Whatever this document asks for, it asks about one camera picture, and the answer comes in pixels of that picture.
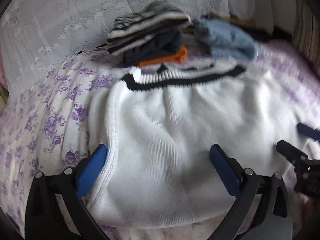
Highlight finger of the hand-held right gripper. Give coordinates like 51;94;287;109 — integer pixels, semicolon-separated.
276;140;309;166
297;123;320;142

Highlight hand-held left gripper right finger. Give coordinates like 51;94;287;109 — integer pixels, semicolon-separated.
209;144;288;240

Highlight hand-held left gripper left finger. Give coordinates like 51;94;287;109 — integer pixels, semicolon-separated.
24;144;108;240

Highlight white sweater with black trim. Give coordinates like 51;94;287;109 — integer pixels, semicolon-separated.
86;62;320;229

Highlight purple floral bed sheet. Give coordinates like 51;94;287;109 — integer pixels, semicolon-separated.
0;40;320;240

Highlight orange folded cloth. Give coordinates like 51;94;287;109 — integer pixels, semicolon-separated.
137;45;188;68

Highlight light blue folded cloth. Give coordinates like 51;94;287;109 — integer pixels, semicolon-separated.
192;17;259;62

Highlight navy folded cloth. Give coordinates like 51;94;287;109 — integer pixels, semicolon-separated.
124;30;184;67

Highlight black white striped folded cloth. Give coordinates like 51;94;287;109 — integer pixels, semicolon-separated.
106;1;192;55

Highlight white lace pillow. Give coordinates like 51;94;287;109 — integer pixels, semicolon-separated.
0;0;250;98

